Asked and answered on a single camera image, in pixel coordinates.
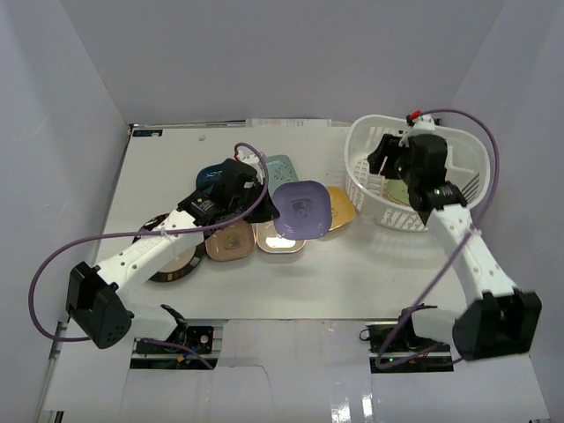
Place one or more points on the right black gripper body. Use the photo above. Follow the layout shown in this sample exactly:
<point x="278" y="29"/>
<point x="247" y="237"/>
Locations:
<point x="397" y="164"/>

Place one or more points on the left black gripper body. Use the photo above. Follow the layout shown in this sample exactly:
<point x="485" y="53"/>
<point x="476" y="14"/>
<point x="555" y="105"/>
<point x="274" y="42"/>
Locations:
<point x="257" y="204"/>

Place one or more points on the green square plate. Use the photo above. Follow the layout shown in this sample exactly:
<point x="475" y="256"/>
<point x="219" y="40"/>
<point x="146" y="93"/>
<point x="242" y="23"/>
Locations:
<point x="396" y="191"/>

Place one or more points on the purple square plate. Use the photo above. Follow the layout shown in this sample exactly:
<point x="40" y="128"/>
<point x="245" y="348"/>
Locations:
<point x="304" y="210"/>

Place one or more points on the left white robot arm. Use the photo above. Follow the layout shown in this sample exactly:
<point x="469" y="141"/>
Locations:
<point x="100" y="297"/>

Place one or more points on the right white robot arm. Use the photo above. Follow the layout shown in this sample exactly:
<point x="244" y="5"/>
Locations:
<point x="499" y="319"/>

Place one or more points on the cream square plate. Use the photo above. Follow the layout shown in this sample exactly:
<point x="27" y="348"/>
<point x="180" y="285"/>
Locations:
<point x="269" y="241"/>

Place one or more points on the dark blue leaf plate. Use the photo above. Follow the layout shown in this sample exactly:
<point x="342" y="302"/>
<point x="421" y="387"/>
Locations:
<point x="217" y="179"/>

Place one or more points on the brown square plate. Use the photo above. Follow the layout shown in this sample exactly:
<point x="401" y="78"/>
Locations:
<point x="231" y="242"/>

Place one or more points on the light green rectangular plate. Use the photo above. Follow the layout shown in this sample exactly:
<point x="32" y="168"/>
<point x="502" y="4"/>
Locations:
<point x="280" y="171"/>

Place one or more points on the white plastic dish basket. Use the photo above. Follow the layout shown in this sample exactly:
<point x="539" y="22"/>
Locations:
<point x="468" y="167"/>

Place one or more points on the papers at table back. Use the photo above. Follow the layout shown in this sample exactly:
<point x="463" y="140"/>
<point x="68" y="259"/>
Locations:
<point x="287" y="122"/>

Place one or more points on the yellow square plate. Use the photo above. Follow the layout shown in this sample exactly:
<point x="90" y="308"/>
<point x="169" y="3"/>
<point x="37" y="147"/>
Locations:
<point x="342" y="209"/>

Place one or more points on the round dark mirrored plate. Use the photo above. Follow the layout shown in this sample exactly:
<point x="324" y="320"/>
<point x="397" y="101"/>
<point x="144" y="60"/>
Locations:
<point x="182" y="265"/>

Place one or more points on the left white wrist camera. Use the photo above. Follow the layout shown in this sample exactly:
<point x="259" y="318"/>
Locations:
<point x="257" y="161"/>

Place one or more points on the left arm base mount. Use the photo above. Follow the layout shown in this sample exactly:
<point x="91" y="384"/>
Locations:
<point x="201" y="349"/>

